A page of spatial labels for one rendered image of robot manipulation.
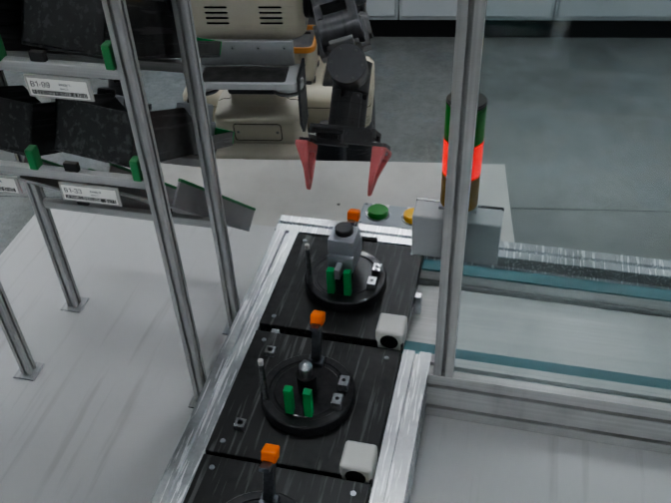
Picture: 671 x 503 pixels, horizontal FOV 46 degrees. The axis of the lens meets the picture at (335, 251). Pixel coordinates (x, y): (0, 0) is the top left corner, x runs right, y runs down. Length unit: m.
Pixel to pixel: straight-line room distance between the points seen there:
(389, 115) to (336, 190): 1.96
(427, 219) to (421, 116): 2.65
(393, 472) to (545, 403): 0.27
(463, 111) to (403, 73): 3.12
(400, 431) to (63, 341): 0.67
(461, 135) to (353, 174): 0.87
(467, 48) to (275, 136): 1.17
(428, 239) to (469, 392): 0.28
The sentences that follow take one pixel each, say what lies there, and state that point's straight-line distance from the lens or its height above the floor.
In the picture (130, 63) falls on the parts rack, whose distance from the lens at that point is 0.97.
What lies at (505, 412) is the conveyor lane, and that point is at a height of 0.90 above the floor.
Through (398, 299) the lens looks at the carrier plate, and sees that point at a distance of 1.35.
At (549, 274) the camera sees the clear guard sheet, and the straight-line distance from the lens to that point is 1.10.
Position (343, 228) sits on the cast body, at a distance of 1.29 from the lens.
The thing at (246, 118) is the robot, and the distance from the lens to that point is 2.02.
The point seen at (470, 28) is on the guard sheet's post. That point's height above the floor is 1.52.
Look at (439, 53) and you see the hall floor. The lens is 4.27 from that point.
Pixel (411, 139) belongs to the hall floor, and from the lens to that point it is 3.55.
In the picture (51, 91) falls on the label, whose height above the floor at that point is 1.44.
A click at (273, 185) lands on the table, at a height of 0.86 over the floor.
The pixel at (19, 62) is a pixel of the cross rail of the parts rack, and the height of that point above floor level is 1.47.
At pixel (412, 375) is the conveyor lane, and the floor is 0.95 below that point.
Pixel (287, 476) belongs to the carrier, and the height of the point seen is 0.97.
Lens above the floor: 1.90
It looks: 40 degrees down
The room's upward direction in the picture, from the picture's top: 3 degrees counter-clockwise
